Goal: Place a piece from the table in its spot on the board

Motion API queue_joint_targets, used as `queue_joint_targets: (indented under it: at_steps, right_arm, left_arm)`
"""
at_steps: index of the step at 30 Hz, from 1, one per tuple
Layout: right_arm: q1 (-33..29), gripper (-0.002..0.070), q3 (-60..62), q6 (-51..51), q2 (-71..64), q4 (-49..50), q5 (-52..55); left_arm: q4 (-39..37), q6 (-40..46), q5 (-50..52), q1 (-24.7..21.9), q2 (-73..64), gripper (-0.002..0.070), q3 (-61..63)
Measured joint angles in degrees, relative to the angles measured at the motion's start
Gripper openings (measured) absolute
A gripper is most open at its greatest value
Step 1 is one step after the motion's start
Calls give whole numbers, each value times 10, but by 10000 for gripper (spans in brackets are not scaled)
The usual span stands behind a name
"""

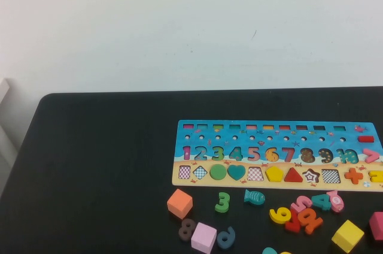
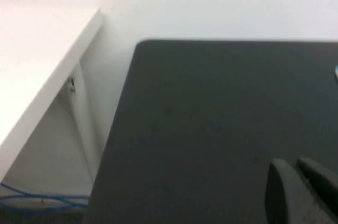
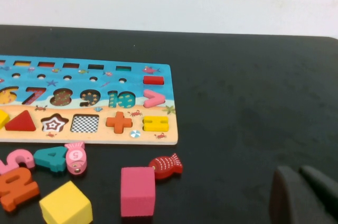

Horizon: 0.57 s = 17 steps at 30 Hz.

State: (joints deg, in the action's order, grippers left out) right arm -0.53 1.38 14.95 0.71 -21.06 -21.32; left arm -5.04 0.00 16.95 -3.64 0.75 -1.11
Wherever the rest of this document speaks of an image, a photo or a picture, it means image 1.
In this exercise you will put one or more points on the green circle piece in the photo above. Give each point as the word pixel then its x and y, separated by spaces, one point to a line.
pixel 218 172

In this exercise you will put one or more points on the teal heart piece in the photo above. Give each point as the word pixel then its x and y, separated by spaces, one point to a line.
pixel 236 171

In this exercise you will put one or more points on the green number three piece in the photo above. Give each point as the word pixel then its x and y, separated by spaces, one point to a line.
pixel 226 203

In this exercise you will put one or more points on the yellow pentagon piece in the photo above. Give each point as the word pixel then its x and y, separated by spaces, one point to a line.
pixel 274 174

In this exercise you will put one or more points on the brown number eight piece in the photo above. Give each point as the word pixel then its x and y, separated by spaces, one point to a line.
pixel 187 229

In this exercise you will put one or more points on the red triangle piece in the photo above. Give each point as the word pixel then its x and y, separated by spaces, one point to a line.
pixel 294 177

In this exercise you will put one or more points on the slate blue number nine piece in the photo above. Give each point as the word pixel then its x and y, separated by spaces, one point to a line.
pixel 232 233

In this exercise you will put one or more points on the yellow number six piece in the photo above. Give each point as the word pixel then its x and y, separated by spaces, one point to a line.
pixel 273 215

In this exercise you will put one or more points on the pink number five piece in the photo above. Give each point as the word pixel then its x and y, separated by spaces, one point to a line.
pixel 294 206

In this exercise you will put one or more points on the teal number four piece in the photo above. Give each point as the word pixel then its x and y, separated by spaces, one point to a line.
pixel 317 198

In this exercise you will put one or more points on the red number piece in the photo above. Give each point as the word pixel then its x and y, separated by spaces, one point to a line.
pixel 293 226

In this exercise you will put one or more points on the blue wooden number puzzle board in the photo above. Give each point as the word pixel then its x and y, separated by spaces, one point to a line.
pixel 344 140

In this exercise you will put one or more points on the small teal piece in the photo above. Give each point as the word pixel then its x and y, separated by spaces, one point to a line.
pixel 269 251

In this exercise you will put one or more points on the small yellow piece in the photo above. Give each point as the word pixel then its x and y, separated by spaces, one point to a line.
pixel 285 252

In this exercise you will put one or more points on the orange plus sign piece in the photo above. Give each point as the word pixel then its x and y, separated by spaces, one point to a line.
pixel 354 175

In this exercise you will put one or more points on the red minus sign piece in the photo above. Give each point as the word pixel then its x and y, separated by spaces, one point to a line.
pixel 366 139

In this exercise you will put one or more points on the pink greater-than sign piece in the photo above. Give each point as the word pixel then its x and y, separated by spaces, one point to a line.
pixel 375 156

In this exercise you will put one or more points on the yellow equals sign piece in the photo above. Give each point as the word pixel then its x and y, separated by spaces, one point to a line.
pixel 376 173

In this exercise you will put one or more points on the orange square block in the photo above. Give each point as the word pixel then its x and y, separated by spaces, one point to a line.
pixel 179 203

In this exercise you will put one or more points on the teal wooden fish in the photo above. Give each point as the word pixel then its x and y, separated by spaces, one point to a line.
pixel 255 197

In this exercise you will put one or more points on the light pink rectangle block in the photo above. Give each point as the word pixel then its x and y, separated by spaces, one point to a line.
pixel 203 237

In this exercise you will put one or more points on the pink wooden fish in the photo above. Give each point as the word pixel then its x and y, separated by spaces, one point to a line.
pixel 336 203

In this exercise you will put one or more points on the yellow wooden cube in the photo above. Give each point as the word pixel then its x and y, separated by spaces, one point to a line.
pixel 348 234

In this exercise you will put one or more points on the magenta square block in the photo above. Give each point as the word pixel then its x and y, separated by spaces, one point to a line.
pixel 377 225

